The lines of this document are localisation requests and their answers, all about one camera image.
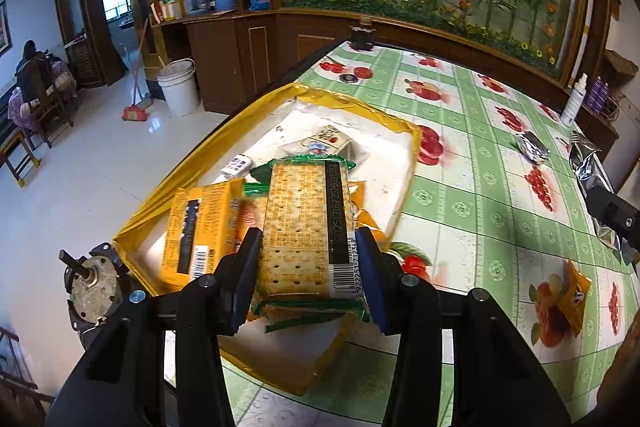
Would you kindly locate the small green-edged cracker packet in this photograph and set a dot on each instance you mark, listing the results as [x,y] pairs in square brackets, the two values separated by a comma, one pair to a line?
[257,184]

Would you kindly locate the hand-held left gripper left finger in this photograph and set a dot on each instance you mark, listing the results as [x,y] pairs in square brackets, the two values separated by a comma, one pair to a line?
[246,279]

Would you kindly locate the orange snack packet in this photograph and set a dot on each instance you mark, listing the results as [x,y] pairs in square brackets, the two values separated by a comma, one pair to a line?
[575,297]
[367,217]

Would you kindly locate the grey electric motor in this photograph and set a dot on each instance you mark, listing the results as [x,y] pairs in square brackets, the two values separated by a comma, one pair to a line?
[95,289]

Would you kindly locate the wooden cabinet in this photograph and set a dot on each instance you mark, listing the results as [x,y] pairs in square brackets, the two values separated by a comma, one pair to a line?
[220,57]

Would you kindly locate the wicker basket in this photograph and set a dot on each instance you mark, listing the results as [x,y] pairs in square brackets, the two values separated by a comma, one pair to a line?
[611,107]

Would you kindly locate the orange biscuit packet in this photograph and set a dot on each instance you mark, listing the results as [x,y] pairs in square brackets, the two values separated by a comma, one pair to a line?
[197,227]

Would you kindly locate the black-and-white candy packet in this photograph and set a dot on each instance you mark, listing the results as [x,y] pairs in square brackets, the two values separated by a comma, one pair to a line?
[236,167]

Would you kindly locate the large green-edged cracker packet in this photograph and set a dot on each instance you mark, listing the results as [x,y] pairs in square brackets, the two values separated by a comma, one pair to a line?
[297,227]

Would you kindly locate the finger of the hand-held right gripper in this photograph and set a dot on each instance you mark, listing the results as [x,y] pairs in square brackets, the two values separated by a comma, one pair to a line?
[617,217]

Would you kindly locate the purple bottles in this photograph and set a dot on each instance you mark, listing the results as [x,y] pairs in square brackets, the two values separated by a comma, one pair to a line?
[597,97]

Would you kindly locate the small silver foil packet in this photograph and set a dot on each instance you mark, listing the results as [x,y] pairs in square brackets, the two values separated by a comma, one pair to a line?
[532,148]

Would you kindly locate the framed wall picture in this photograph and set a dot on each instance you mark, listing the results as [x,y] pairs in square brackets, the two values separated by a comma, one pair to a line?
[4,29]

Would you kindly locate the red broom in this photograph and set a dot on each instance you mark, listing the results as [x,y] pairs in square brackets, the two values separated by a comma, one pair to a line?
[136,109]

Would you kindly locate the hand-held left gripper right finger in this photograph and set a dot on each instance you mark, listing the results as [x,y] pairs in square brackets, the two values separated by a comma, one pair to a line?
[374,284]

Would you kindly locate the white plastic bucket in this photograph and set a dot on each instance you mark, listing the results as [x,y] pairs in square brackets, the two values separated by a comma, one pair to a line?
[179,89]

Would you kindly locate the clear brown cake packet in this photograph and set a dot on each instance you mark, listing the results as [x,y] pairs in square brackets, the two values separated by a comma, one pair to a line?
[332,142]

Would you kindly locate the white spray bottle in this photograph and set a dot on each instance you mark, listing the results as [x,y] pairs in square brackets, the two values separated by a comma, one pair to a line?
[574,104]

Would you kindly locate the large silver foil packet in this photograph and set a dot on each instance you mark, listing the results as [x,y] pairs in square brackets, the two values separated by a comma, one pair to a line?
[590,167]

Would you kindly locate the small dark jar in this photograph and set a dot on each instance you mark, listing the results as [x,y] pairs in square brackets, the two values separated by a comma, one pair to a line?
[362,37]

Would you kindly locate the dark round lid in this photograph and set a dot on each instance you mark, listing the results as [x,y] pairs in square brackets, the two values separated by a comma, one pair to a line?
[348,78]

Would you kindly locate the red-and-white box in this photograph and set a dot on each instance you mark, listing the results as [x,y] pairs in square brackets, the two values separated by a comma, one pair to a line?
[167,11]

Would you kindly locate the wooden chair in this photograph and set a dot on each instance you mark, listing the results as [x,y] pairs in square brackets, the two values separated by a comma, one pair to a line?
[17,157]

